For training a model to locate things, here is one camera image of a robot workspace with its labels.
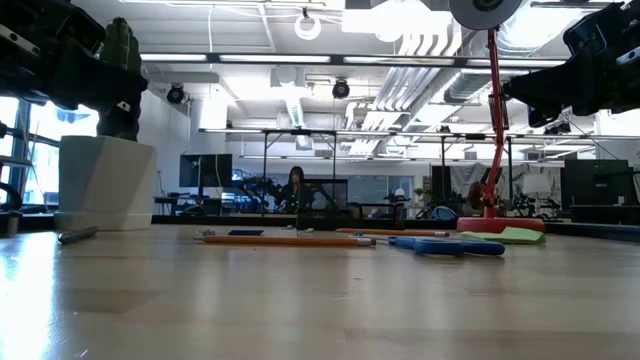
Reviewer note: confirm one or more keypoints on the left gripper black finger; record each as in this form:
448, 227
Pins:
100, 82

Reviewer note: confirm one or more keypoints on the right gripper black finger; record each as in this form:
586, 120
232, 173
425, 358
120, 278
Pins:
542, 117
560, 85

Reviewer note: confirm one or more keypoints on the black pen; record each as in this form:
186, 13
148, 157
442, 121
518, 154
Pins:
77, 235

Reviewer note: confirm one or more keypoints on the yellow wooden pencil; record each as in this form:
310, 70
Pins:
285, 241
395, 232

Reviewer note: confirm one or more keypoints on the blue eraser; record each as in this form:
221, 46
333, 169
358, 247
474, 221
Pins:
245, 232

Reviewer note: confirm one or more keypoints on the green cactus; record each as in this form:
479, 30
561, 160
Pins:
120, 45

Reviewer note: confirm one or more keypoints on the large dark screen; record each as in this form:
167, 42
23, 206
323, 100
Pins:
597, 185

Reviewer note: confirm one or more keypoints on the white hexagonal plant pot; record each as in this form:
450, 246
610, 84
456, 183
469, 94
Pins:
105, 185

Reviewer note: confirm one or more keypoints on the red desk lamp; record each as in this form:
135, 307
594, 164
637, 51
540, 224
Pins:
500, 225

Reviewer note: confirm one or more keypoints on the green sticky note pad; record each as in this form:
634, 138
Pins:
510, 236

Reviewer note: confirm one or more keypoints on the black computer monitor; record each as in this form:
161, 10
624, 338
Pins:
205, 170

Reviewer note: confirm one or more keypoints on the long ceiling light fixture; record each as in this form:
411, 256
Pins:
275, 58

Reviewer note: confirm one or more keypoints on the person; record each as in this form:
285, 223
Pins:
296, 192

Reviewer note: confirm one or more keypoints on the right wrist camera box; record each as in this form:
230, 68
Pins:
590, 27

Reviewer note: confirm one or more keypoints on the round black ceiling camera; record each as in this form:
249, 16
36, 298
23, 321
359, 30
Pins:
340, 89
175, 94

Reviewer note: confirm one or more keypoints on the silver ventilation duct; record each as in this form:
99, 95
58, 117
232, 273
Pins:
475, 82

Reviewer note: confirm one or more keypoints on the black metal rack frame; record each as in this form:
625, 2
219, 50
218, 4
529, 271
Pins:
300, 132

